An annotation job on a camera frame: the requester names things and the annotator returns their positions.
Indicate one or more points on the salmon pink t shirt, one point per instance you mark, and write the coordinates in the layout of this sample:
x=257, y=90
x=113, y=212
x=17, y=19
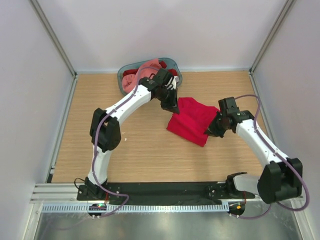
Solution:
x=131, y=77

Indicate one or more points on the aluminium frame post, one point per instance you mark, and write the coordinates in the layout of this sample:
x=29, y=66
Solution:
x=52, y=35
x=280, y=19

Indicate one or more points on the right aluminium frame post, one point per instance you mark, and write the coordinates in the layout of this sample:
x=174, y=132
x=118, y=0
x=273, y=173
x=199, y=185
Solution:
x=280, y=19

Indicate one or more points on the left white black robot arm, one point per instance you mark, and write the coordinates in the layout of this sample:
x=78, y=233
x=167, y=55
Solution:
x=105, y=129

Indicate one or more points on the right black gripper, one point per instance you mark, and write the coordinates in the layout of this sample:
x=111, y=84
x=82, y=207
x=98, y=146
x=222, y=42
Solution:
x=212, y=130

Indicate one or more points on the left aluminium frame post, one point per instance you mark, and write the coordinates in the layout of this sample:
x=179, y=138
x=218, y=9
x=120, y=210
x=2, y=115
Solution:
x=52, y=35

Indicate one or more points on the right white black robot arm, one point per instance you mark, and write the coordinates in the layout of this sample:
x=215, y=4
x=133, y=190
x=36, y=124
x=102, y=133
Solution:
x=281, y=178

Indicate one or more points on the magenta red t shirt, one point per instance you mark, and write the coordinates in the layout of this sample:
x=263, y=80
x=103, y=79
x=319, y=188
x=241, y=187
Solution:
x=192, y=121

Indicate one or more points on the teal plastic laundry basin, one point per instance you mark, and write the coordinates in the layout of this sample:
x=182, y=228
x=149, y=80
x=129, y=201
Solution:
x=128, y=75

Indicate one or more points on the perforated metal cable tray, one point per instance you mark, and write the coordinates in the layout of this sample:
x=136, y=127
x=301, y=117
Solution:
x=100, y=208

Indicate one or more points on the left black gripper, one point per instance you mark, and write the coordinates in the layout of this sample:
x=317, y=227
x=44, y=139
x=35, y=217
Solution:
x=172, y=105

